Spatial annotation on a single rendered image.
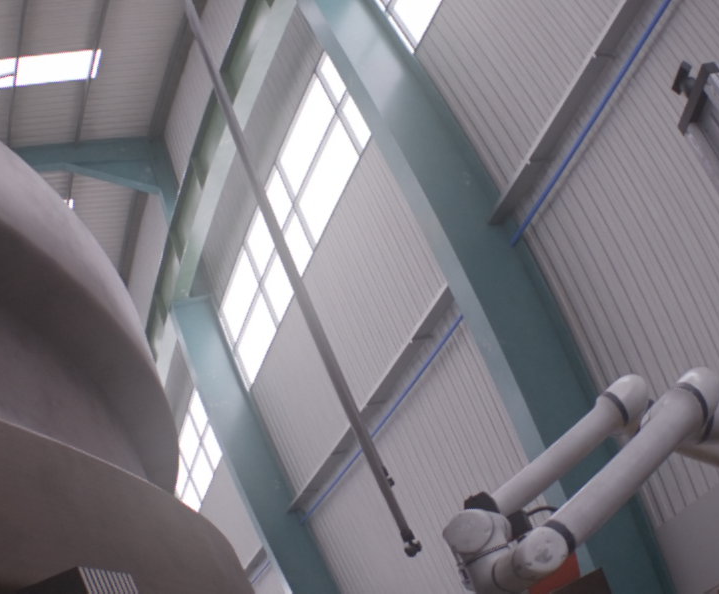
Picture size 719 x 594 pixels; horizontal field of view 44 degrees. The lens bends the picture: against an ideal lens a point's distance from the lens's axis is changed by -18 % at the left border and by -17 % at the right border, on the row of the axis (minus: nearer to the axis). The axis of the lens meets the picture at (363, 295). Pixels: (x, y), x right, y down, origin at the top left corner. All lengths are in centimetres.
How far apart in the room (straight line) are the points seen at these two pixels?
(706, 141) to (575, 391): 896
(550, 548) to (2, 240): 104
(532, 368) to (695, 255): 280
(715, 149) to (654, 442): 133
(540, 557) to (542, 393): 991
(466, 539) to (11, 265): 92
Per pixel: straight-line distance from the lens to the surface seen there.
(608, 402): 251
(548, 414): 1134
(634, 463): 172
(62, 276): 178
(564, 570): 209
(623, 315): 1106
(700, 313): 1005
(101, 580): 105
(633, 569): 1120
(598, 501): 165
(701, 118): 291
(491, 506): 185
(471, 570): 171
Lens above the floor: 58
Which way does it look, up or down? 24 degrees up
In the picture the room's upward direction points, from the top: 24 degrees counter-clockwise
